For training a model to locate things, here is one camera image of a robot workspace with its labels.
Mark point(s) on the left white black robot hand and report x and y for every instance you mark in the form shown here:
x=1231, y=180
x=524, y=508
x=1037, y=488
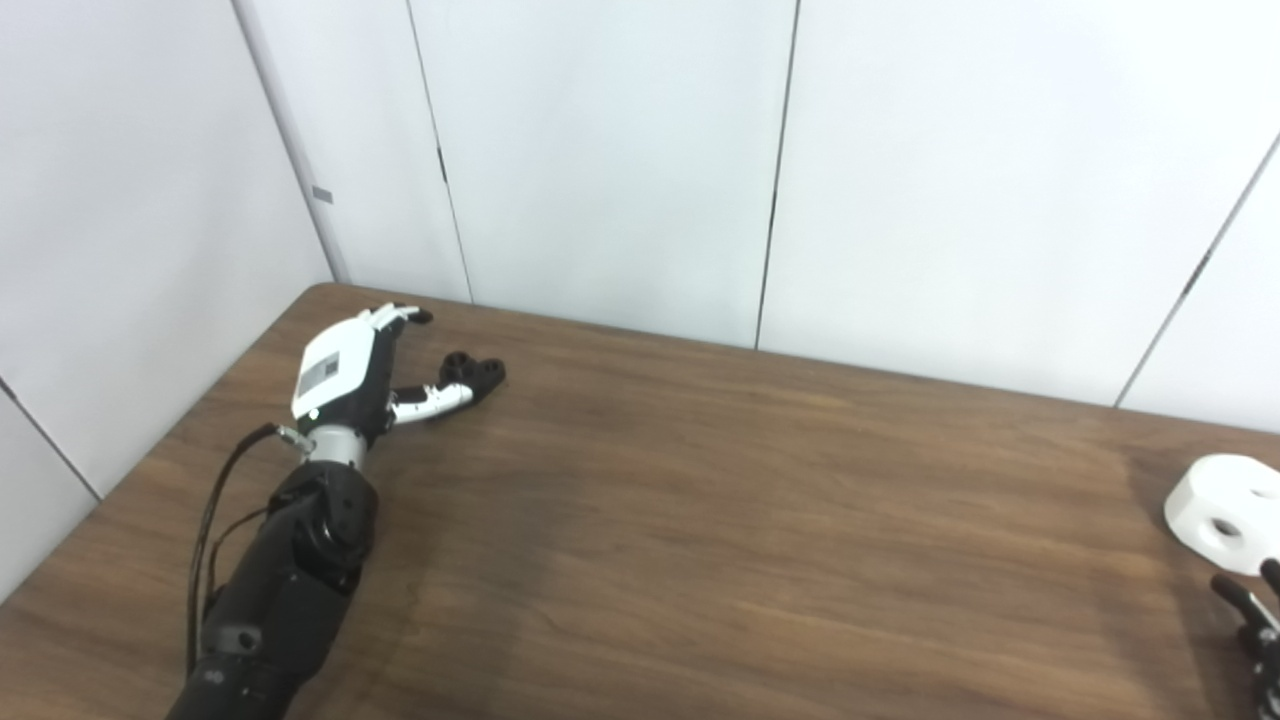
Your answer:
x=335, y=370

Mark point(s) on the black plastic holder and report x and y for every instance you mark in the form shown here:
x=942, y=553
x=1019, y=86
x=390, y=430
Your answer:
x=478, y=375

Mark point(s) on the round white plastic piece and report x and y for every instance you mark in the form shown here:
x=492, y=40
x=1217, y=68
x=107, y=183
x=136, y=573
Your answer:
x=1205, y=490

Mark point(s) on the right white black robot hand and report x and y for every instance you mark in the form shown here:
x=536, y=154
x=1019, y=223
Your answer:
x=1262, y=640

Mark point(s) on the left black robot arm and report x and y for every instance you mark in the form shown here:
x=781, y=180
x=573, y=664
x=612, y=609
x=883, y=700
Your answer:
x=290, y=570

